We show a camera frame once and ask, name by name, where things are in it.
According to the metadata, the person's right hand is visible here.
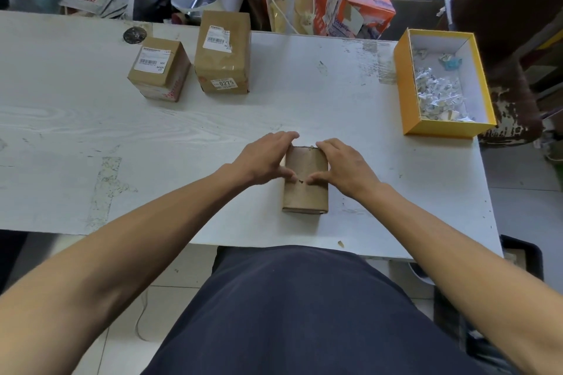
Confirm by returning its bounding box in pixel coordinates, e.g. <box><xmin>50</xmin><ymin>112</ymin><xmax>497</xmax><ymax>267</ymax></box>
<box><xmin>306</xmin><ymin>138</ymin><xmax>384</xmax><ymax>200</ymax></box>

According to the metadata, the person's left hand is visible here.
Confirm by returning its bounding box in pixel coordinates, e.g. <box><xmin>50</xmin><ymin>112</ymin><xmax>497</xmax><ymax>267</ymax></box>
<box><xmin>228</xmin><ymin>131</ymin><xmax>301</xmax><ymax>189</ymax></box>

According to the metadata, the brown cardboard box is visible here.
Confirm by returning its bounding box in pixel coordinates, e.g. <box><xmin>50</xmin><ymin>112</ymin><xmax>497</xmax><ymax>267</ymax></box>
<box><xmin>281</xmin><ymin>145</ymin><xmax>330</xmax><ymax>215</ymax></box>

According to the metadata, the tall cardboard box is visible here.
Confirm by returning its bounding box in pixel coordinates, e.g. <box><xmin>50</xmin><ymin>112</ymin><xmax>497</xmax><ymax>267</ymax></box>
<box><xmin>194</xmin><ymin>9</ymin><xmax>252</xmax><ymax>95</ymax></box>

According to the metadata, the pile of torn label scraps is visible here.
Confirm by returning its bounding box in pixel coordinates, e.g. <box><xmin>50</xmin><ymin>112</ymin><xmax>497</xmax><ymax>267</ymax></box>
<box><xmin>412</xmin><ymin>49</ymin><xmax>476</xmax><ymax>123</ymax></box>

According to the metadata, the small cube brown parcel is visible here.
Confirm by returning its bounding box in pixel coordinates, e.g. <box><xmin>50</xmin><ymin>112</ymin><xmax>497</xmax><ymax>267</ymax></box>
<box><xmin>127</xmin><ymin>36</ymin><xmax>192</xmax><ymax>103</ymax></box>

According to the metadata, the person's right forearm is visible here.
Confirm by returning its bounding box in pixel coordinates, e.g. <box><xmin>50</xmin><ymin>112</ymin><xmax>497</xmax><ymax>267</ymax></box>
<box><xmin>365</xmin><ymin>183</ymin><xmax>563</xmax><ymax>375</ymax></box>

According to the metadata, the person's left forearm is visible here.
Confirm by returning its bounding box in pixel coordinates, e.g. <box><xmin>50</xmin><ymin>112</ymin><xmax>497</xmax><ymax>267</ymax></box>
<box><xmin>0</xmin><ymin>166</ymin><xmax>240</xmax><ymax>375</ymax></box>

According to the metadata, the yellow tray with label scraps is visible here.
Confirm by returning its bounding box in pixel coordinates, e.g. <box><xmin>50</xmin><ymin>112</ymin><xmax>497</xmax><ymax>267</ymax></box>
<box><xmin>393</xmin><ymin>28</ymin><xmax>498</xmax><ymax>139</ymax></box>

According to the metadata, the white bucket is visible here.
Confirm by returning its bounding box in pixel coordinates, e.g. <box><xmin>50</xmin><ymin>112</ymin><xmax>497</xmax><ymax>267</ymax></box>
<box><xmin>406</xmin><ymin>261</ymin><xmax>436</xmax><ymax>285</ymax></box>

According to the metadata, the beige plastic packet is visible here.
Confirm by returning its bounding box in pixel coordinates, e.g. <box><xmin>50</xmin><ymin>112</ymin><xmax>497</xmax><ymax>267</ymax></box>
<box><xmin>266</xmin><ymin>0</ymin><xmax>316</xmax><ymax>35</ymax></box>

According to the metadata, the dark navy shirt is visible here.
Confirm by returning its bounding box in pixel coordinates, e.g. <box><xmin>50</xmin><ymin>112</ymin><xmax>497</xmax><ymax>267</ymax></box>
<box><xmin>143</xmin><ymin>245</ymin><xmax>489</xmax><ymax>375</ymax></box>

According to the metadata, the black round grommet cover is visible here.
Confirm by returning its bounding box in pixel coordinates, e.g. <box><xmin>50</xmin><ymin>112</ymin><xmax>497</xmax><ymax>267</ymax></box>
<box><xmin>123</xmin><ymin>26</ymin><xmax>148</xmax><ymax>45</ymax></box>

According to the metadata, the black plastic crate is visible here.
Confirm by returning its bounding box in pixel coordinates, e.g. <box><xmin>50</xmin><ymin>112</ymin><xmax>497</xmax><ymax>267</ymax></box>
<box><xmin>433</xmin><ymin>234</ymin><xmax>545</xmax><ymax>371</ymax></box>

